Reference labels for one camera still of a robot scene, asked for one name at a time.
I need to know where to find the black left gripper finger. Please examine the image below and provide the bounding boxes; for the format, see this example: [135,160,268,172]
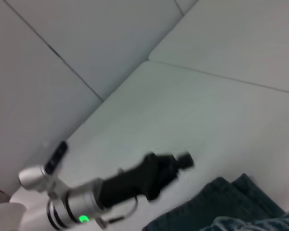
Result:
[175,151,196,169]

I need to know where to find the blue denim shorts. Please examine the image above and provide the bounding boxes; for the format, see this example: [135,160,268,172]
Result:
[142,172,289,231]

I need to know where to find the grey left gripper cable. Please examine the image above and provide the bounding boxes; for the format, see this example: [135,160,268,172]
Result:
[95,194,138,227]

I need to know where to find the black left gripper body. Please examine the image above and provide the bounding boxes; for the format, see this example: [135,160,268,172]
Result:
[98,152,179,210]

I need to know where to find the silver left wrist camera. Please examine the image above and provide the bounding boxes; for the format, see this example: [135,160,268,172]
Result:
[17,140,69,193]

